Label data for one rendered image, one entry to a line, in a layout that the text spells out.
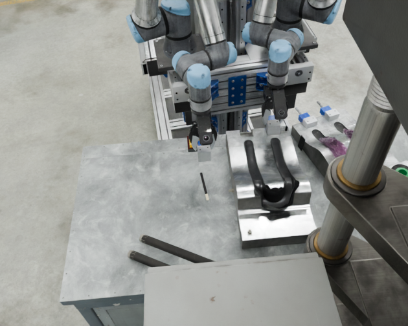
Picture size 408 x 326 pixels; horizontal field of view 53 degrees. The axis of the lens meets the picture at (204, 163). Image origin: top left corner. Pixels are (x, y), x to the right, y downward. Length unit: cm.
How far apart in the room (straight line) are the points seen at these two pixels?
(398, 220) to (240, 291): 27
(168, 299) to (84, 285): 83
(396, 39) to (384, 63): 3
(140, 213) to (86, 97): 197
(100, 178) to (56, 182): 117
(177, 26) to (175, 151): 52
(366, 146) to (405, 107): 23
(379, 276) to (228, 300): 38
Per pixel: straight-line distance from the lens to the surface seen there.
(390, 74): 47
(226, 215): 155
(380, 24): 49
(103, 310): 163
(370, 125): 64
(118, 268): 149
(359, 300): 92
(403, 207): 74
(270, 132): 169
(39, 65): 393
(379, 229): 70
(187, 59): 142
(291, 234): 146
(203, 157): 156
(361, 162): 69
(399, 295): 94
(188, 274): 70
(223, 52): 145
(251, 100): 208
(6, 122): 346
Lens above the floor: 210
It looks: 50 degrees down
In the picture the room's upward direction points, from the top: 4 degrees counter-clockwise
